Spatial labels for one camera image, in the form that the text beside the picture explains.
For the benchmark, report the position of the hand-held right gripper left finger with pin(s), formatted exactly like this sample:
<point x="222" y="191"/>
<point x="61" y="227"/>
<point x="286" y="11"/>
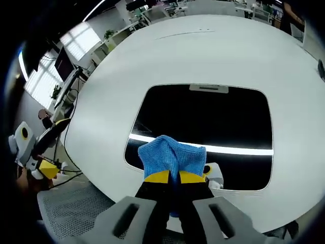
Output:
<point x="142" y="203"/>

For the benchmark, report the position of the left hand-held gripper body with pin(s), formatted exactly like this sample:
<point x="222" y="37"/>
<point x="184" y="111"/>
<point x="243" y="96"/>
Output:
<point x="24" y="145"/>

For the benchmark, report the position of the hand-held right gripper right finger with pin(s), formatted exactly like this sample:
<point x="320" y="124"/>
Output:
<point x="203" y="208"/>

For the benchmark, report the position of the blue cleaning cloth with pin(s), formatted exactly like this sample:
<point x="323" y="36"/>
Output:
<point x="162" y="152"/>

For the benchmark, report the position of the person's left hand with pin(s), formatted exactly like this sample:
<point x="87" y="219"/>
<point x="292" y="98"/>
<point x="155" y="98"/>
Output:
<point x="33" y="181"/>

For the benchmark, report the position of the small green potted plant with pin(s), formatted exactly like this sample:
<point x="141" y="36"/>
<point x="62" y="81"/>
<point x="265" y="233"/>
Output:
<point x="56" y="92"/>
<point x="109" y="33"/>

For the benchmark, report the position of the grey mesh office chair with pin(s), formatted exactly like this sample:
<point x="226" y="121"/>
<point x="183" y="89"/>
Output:
<point x="73" y="208"/>

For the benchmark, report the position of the black computer monitor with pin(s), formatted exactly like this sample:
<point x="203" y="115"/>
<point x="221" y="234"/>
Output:
<point x="63" y="63"/>

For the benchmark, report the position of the white side desk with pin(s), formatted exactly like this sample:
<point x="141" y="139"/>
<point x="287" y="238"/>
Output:
<point x="119" y="34"/>

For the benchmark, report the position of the dark grey curved object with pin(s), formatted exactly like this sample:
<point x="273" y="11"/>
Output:
<point x="321" y="69"/>

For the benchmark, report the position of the white upright board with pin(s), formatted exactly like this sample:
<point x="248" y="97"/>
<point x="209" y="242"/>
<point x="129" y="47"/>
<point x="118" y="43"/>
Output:
<point x="298" y="32"/>

